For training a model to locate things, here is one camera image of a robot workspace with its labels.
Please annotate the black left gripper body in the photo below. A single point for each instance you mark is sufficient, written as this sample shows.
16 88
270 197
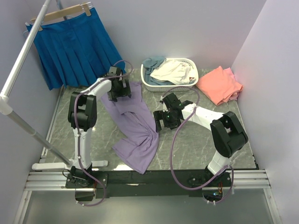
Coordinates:
124 88

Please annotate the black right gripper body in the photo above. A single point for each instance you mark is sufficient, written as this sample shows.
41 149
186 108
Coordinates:
158 117

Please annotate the purple t shirt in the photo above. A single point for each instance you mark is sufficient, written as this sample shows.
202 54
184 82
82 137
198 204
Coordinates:
136 122

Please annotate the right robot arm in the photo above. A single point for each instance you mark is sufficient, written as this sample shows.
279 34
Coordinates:
228 134

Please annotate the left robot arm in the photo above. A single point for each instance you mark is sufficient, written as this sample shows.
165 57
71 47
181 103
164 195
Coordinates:
82 114

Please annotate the white plastic laundry basket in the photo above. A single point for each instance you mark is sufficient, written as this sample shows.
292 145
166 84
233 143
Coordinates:
161 88

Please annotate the grey blue t shirt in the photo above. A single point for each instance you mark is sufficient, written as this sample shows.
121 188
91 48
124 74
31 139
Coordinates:
149 65

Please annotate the white t shirt in basket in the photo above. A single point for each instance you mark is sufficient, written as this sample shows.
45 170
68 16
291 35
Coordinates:
174 72

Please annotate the blue pleated skirt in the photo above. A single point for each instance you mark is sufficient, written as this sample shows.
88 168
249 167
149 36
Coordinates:
76 52

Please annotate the folded orange t shirt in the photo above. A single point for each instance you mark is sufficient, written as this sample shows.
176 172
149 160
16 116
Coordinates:
214 85

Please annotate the folded pink t shirt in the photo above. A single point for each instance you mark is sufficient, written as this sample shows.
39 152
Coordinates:
234 88

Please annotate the wooden clothes hanger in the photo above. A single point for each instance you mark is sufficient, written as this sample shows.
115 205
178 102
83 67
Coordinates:
61 13

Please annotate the aluminium frame rail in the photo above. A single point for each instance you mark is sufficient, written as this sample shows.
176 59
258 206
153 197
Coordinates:
52 181

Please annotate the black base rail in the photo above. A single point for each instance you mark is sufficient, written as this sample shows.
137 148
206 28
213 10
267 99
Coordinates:
152 183

